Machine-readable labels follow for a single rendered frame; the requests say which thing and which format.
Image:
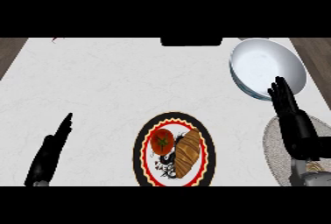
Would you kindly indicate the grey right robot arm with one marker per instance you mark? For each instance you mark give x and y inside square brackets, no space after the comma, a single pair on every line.
[313,175]

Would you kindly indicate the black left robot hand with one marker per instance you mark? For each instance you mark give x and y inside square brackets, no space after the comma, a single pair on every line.
[47,151]

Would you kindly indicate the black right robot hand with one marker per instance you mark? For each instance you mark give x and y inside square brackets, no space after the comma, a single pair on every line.
[297,128]

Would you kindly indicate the red tomato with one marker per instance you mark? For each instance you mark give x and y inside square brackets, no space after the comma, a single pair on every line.
[162,142]

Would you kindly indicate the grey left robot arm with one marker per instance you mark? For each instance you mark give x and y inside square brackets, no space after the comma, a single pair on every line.
[40,183]

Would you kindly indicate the white bowl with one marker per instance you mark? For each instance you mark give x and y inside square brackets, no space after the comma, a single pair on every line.
[263,65]

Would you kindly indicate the black appliance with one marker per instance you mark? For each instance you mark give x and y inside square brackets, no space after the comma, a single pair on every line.
[190,41]

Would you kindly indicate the brown croissant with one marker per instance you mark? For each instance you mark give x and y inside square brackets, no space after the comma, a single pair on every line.
[187,153]

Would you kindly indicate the black red patterned plate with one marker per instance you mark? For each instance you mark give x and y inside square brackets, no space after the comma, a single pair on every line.
[205,157]

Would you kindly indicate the grey round placemat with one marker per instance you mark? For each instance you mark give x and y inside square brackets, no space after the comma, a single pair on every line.
[275,151]

